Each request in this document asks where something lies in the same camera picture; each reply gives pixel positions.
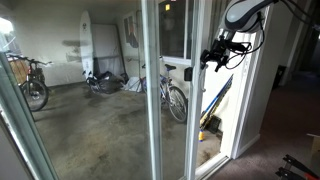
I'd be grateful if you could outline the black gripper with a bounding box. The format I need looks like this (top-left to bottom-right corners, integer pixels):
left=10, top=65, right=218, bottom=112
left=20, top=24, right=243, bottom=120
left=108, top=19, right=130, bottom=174
left=200, top=36, right=231, bottom=72

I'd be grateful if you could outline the white sliding glass door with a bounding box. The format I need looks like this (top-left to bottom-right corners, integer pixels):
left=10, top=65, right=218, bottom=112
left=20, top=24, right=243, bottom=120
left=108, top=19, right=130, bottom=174
left=1, top=0, right=209, bottom=180

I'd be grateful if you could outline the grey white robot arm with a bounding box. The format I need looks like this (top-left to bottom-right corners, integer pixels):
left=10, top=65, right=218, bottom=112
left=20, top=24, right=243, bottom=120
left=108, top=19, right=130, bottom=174
left=200, top=0, right=278, bottom=71

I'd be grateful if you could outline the white framed window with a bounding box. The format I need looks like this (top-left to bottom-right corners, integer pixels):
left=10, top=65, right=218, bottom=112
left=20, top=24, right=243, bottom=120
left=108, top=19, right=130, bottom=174
left=159, top=0, right=193, bottom=65

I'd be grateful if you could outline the bundle of skis and poles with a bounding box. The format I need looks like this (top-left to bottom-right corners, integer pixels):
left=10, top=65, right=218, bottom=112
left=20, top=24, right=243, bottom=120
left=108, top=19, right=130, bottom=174
left=198, top=76, right=233, bottom=142

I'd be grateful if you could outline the silver blue bicycle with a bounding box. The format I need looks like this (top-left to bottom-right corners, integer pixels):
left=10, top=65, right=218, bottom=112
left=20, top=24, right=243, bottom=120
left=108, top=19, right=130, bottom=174
left=139, top=63, right=189, bottom=124

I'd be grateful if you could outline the black crate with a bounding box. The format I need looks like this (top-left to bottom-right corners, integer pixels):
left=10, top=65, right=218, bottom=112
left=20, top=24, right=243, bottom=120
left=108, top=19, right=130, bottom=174
left=207, top=115, right=221, bottom=134

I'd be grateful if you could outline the black bags pile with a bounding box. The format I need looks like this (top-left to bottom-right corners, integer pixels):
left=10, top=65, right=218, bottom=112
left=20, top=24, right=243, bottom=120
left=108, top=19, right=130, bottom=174
left=86, top=71, right=127, bottom=94

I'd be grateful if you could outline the white surfboard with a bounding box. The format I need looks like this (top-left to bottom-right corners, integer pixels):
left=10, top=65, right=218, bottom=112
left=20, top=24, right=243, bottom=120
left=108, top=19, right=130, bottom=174
left=80, top=11, right=93, bottom=78

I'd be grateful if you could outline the black clamp orange trigger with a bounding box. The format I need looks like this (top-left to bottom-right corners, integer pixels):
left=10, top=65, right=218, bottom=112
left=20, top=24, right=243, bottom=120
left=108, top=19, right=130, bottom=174
left=283, top=154, right=318, bottom=178

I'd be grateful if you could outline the cardboard box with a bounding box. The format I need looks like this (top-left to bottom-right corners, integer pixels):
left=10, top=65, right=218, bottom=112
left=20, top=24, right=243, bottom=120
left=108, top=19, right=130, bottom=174
left=307, top=133, right=320, bottom=176

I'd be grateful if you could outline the black bicycle with basket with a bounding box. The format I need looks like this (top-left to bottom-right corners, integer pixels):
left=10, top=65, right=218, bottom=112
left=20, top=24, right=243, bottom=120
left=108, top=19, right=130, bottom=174
left=6, top=51, right=51, bottom=112

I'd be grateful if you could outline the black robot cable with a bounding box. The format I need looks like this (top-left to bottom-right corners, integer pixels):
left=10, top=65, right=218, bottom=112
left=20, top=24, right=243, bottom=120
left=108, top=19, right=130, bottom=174
left=223, top=0, right=320, bottom=71

